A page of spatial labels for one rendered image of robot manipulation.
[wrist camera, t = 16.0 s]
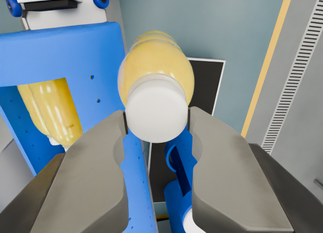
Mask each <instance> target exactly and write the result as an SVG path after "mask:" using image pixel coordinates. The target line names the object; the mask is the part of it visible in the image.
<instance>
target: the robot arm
mask: <svg viewBox="0 0 323 233"><path fill-rule="evenodd" d="M187 131H189V132H190V133H191V134H192V136H193V140H192V155H193V157H194V158H195V159H196V161H197V164H196V165H195V166H194V168H193V181H192V197H191V198H192V219H193V222H194V223H195V224H196V225H197V226H198V227H199V228H200V229H202V230H203V231H204V232H205V233H323V203H322V202H321V201H320V200H319V199H318V198H317V197H316V196H315V195H314V194H313V193H312V192H310V191H309V190H308V189H307V188H306V187H305V186H304V185H303V184H302V183H300V182H299V181H298V180H297V179H296V178H295V177H294V176H293V175H292V174H290V173H289V172H288V171H287V170H286V169H285V168H284V167H283V166H282V165H280V164H279V163H278V162H277V161H276V160H275V159H274V158H273V157H272V156H270V155H269V154H268V153H267V152H266V151H265V150H264V149H263V148H262V147H260V146H259V145H258V144H255V143H249V142H248V141H247V140H246V139H245V138H244V137H243V136H242V135H240V134H239V133H238V132H237V131H236V130H234V129H233V128H232V127H230V126H229V125H227V124H225V123H224V122H222V121H220V120H219V119H217V118H215V117H213V116H212V115H210V114H208V113H207V112H205V111H203V110H201V109H200V108H198V107H191V108H188V114H187ZM127 134H128V126H127V121H126V114H125V111H123V110H117V111H115V112H114V113H112V114H111V115H109V116H108V117H107V118H105V119H104V120H102V121H101V122H99V123H98V124H96V125H95V126H93V127H92V128H90V129H89V130H88V131H86V132H85V133H84V134H83V135H81V136H80V137H79V138H78V139H77V140H76V141H75V142H74V143H73V144H72V145H71V146H70V147H69V148H68V149H67V151H66V152H65V153H58V154H56V155H55V156H54V157H53V158H52V160H51V161H50V162H49V163H48V164H47V165H46V166H45V167H44V168H43V169H42V170H41V171H40V172H39V173H38V174H37V175H36V176H35V177H34V178H33V179H32V180H31V181H30V182H29V184H28V185H27V186H26V187H25V188H24V189H23V190H22V191H21V192H20V193H19V194H18V195H17V196H16V197H15V198H14V199H13V200H12V201H11V202H10V203H9V204H8V205H7V207H6V208H5V209H4V210H3V211H2V212H1V213H0V233H122V232H123V231H124V230H125V229H126V228H127V226H128V223H129V208H128V196H127V191H126V186H125V180H124V173H123V171H122V169H121V168H120V165H121V164H122V162H123V160H124V159H125V153H124V145H123V139H124V138H125V136H126V135H127Z"/></svg>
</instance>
